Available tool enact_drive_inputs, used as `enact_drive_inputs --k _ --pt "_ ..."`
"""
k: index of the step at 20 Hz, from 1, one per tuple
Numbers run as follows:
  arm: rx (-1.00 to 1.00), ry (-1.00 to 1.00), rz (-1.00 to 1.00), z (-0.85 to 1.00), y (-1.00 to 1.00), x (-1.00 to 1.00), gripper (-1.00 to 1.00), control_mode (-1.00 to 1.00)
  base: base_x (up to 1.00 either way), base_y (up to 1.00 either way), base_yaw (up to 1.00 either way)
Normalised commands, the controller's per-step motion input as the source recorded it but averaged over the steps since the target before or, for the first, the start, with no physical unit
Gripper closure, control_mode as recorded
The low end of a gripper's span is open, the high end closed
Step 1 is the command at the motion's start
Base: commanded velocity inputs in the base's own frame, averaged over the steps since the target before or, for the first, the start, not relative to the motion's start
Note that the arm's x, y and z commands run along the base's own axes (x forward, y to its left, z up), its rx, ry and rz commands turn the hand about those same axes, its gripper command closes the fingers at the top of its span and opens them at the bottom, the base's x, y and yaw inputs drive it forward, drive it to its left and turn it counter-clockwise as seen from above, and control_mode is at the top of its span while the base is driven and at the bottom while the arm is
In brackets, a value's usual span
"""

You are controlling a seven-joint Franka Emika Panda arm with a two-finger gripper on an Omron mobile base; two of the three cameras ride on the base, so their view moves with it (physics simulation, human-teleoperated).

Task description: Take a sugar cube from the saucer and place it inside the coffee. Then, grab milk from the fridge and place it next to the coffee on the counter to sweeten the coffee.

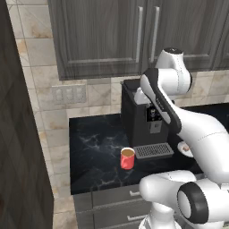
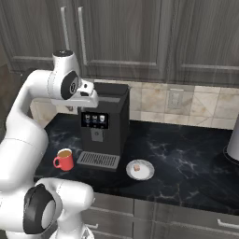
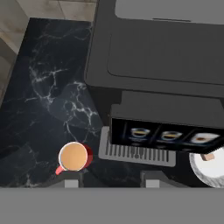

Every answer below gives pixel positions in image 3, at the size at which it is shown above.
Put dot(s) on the brown sugar cube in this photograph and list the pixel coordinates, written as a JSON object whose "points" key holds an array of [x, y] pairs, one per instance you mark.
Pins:
{"points": [[207, 157]]}

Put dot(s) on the red coffee mug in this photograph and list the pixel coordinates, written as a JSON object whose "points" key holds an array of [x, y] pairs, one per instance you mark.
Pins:
{"points": [[73, 157]]}

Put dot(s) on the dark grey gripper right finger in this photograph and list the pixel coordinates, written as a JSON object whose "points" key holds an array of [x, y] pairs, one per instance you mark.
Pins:
{"points": [[151, 176]]}

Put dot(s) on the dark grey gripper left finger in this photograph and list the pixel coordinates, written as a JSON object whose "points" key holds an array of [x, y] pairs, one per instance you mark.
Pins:
{"points": [[69, 178]]}

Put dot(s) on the black coffee machine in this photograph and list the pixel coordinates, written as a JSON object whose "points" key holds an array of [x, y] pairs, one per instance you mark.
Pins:
{"points": [[157, 73]]}

